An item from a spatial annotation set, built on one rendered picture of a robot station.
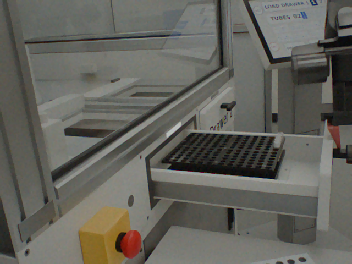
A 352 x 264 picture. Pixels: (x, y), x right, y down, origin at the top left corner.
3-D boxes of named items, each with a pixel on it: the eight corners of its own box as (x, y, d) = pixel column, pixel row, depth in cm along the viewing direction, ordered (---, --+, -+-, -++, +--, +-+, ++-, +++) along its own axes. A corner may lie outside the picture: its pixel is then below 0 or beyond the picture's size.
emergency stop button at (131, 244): (145, 248, 58) (142, 225, 57) (132, 265, 54) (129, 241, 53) (127, 245, 59) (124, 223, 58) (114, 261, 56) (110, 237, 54)
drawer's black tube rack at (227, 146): (285, 163, 87) (285, 136, 85) (273, 201, 72) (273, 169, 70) (192, 157, 96) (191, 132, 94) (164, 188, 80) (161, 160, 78)
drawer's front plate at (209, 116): (234, 119, 128) (232, 87, 125) (208, 151, 103) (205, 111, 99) (229, 119, 129) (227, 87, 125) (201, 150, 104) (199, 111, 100)
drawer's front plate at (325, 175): (331, 164, 89) (334, 119, 86) (328, 234, 64) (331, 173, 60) (323, 164, 90) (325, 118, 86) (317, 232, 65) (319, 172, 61)
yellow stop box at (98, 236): (138, 248, 61) (132, 208, 58) (114, 279, 54) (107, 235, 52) (110, 243, 63) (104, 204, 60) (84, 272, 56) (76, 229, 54)
